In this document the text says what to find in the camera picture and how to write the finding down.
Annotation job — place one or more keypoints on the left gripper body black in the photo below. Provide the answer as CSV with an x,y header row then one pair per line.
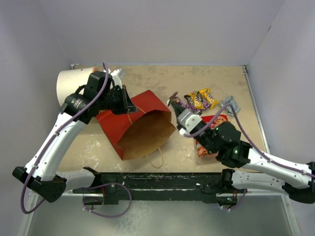
x,y
117,100

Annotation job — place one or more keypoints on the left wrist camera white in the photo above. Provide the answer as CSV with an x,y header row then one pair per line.
x,y
117,76

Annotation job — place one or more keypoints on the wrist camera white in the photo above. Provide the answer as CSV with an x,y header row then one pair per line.
x,y
187,121
117,76

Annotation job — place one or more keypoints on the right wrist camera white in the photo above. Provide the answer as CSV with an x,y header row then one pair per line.
x,y
187,121

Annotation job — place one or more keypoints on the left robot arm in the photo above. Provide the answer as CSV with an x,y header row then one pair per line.
x,y
102,91

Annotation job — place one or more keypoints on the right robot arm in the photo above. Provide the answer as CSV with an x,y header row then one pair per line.
x,y
248,166

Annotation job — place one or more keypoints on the white silver snack packet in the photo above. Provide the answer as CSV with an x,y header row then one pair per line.
x,y
230,105

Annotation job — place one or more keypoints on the yellow m&m's packet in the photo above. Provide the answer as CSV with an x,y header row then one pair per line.
x,y
208,97
196,100

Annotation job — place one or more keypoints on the red brown paper bag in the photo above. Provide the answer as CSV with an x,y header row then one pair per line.
x,y
137,135

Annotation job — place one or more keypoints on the purple brown M&M's packet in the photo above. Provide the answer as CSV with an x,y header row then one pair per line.
x,y
190,104

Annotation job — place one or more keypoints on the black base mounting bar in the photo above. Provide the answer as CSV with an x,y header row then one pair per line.
x,y
209,188

